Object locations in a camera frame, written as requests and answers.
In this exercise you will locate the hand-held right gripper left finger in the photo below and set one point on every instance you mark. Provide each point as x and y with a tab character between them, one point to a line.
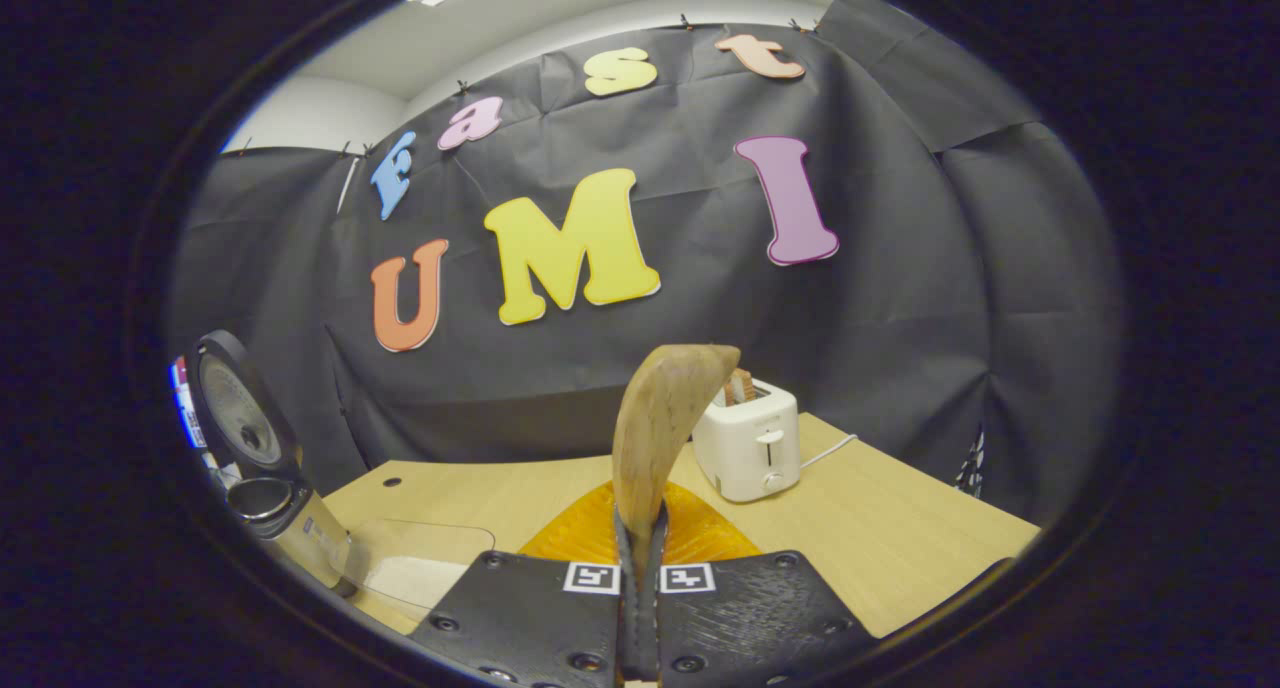
520	608

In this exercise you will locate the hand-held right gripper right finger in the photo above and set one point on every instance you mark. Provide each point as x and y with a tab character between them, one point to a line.
760	608

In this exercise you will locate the wooden spoon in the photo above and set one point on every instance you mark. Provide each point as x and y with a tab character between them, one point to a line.
655	428

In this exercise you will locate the black silver rice cooker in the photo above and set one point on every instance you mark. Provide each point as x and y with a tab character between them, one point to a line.
240	418

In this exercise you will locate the clear plastic rice container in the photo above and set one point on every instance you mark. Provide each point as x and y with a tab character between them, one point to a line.
440	538

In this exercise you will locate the white toaster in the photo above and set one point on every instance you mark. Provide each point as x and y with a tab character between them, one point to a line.
745	448

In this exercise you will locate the toast bread slice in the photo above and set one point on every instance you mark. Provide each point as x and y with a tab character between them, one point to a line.
740	386

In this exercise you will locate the black backdrop cloth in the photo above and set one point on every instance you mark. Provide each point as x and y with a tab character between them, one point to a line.
900	268

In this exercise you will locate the computer monitor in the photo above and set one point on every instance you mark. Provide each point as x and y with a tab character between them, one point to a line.
188	408

